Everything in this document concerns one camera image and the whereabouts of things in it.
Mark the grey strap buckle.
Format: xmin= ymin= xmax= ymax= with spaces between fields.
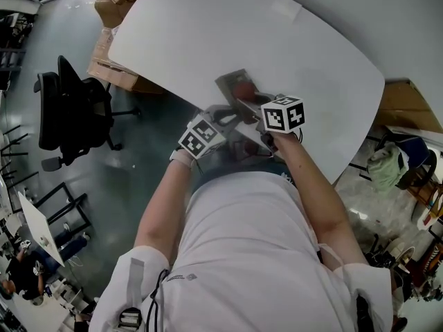
xmin=116 ymin=307 xmax=143 ymax=332

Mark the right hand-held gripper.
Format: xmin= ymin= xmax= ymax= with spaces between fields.
xmin=237 ymin=92 xmax=306 ymax=134

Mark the flat cardboard sheet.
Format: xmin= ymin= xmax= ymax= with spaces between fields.
xmin=373 ymin=77 xmax=443 ymax=134

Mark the red round object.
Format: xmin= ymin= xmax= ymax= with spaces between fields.
xmin=230 ymin=82 xmax=259 ymax=102

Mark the black cord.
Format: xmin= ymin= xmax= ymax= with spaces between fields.
xmin=145 ymin=270 xmax=170 ymax=332

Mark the black metal frame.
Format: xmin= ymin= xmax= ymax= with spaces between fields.
xmin=34 ymin=181 xmax=93 ymax=237

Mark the person's right forearm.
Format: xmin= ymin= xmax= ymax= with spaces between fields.
xmin=273 ymin=133 xmax=354 ymax=245

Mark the large taped cardboard box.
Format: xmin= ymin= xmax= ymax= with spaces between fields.
xmin=86 ymin=28 xmax=163 ymax=95

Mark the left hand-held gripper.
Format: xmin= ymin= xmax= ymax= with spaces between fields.
xmin=178 ymin=104 xmax=243 ymax=160

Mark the blue chair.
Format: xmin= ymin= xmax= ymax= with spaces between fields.
xmin=349 ymin=135 xmax=439 ymax=192

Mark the black office chair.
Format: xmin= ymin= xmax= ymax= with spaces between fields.
xmin=33 ymin=55 xmax=142 ymax=172

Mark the white wristband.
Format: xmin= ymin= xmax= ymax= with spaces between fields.
xmin=169 ymin=149 xmax=195 ymax=168

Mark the person's left forearm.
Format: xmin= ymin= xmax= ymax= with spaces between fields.
xmin=133 ymin=159 xmax=199 ymax=255

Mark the small white table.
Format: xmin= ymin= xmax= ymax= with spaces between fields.
xmin=17 ymin=191 xmax=66 ymax=268

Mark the person in white shirt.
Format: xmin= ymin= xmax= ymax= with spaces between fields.
xmin=89 ymin=170 xmax=397 ymax=332

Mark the grey box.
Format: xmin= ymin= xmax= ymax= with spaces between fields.
xmin=214 ymin=68 xmax=260 ymax=117

